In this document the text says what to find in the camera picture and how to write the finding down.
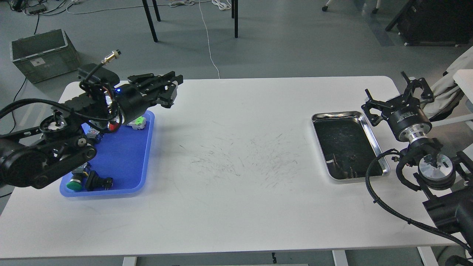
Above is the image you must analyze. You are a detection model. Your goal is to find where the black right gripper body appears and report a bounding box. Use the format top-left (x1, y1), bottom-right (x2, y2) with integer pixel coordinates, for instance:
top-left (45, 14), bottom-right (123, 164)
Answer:
top-left (384, 104), bottom-right (432, 143)

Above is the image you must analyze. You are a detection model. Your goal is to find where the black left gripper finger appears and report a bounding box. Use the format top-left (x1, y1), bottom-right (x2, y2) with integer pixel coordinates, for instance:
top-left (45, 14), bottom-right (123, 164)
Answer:
top-left (142, 83), bottom-right (178, 108)
top-left (128, 71), bottom-right (184, 91)

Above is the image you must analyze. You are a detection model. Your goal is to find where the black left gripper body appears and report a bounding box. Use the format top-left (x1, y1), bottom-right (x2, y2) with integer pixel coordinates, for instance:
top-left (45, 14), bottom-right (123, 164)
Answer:
top-left (117, 83), bottom-right (161, 123)

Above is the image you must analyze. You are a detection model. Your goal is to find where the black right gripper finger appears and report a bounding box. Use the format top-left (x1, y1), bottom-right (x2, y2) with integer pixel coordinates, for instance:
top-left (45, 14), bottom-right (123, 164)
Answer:
top-left (401, 71), bottom-right (435, 104)
top-left (361, 89), bottom-right (398, 127)

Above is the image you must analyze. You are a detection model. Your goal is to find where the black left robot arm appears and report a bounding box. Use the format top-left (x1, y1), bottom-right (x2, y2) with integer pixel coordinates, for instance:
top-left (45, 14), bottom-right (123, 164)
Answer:
top-left (0, 50), bottom-right (184, 189)

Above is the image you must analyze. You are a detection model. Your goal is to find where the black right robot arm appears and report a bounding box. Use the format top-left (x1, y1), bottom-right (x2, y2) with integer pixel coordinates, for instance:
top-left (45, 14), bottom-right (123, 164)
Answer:
top-left (362, 72), bottom-right (473, 255)

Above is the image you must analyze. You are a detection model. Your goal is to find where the beige cloth on chair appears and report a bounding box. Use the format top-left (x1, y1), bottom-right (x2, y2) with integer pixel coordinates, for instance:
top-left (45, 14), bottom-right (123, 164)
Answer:
top-left (421, 47), bottom-right (473, 122)

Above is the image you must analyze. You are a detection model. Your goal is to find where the silver metal tray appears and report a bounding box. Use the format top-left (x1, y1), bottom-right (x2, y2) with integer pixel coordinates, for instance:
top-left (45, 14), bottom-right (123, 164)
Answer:
top-left (312, 111), bottom-right (382, 184)

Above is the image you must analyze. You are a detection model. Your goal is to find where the blue plastic tray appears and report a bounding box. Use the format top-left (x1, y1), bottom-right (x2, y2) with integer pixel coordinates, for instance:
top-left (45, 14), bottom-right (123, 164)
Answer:
top-left (59, 111), bottom-right (155, 197)

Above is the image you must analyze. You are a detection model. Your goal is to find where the black equipment case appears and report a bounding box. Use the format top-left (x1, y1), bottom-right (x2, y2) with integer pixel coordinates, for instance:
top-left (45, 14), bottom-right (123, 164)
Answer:
top-left (385, 0), bottom-right (473, 44)

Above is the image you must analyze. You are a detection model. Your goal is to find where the black table leg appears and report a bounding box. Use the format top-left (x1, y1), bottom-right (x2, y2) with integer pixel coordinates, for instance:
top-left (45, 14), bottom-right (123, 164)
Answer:
top-left (142, 0), bottom-right (161, 43)

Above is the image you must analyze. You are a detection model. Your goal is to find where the green plastic crate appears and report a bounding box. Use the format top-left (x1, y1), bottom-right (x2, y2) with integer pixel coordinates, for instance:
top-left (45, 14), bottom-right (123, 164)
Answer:
top-left (10, 29), bottom-right (81, 84)

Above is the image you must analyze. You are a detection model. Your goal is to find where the green grey switch module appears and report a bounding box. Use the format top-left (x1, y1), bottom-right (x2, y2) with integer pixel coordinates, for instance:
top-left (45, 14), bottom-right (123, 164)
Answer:
top-left (127, 116), bottom-right (147, 130)

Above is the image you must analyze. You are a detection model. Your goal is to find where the red push button switch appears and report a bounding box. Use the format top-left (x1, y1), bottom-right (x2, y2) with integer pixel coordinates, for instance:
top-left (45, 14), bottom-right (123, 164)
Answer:
top-left (108, 121), bottom-right (120, 133)

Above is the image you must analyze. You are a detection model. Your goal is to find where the black selector switch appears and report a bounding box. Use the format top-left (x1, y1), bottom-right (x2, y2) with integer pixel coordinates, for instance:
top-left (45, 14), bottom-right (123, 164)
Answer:
top-left (85, 170), bottom-right (113, 191)

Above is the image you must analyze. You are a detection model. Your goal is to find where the green push button switch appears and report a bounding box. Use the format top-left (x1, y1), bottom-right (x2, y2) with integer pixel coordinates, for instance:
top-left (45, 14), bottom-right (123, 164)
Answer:
top-left (66, 162), bottom-right (91, 192)

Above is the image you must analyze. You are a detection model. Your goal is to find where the white floor cable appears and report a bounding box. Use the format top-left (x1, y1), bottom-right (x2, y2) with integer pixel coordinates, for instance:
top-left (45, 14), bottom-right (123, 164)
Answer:
top-left (67, 0), bottom-right (232, 79)

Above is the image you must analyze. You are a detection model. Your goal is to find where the black floor cable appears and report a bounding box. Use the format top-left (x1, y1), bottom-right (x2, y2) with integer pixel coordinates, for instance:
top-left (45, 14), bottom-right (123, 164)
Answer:
top-left (0, 0), bottom-right (71, 198)

